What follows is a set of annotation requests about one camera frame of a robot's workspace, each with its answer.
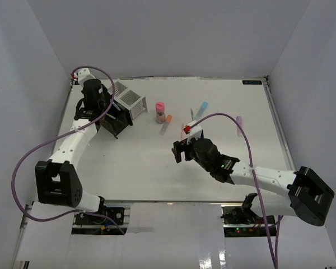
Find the blue-capped white marker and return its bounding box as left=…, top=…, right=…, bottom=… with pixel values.
left=113, top=102, right=120, bottom=110

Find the green gel pen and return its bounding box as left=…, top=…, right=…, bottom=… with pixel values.
left=190, top=108, right=194, bottom=120

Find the orange gel pen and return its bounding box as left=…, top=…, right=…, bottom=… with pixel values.
left=180, top=123, right=185, bottom=140

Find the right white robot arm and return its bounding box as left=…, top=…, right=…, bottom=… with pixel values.
left=172, top=138, right=335, bottom=226

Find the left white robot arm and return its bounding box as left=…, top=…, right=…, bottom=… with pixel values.
left=35, top=78, right=112, bottom=224

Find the orange-capped lead case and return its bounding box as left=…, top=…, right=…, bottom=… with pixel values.
left=159, top=115, right=172, bottom=136

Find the black two-slot pen holder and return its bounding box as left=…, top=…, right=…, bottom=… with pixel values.
left=100, top=101, right=133, bottom=139

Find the pink-capped glue bottle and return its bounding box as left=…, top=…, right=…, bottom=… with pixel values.
left=155, top=102, right=166, bottom=123

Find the white two-slot pen holder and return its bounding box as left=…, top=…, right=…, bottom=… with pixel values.
left=114, top=80, right=148, bottom=120

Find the blue-capped lead case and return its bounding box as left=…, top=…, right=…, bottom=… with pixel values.
left=194, top=101, right=208, bottom=120

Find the purple highlighter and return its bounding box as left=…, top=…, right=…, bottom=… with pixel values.
left=236, top=116, right=243, bottom=137

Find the right black table label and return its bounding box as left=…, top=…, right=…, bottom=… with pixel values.
left=242, top=80, right=262, bottom=85

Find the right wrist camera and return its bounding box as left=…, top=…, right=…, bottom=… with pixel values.
left=183, top=120, right=204, bottom=145

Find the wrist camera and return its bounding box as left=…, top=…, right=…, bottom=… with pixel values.
left=183, top=120, right=204, bottom=145
left=71, top=68, right=96, bottom=87

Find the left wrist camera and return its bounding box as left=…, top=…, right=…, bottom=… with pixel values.
left=71, top=68, right=96, bottom=87

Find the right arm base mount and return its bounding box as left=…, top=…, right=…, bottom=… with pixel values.
left=221, top=206, right=267, bottom=238

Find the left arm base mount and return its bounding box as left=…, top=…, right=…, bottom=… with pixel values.
left=71, top=206, right=128, bottom=235

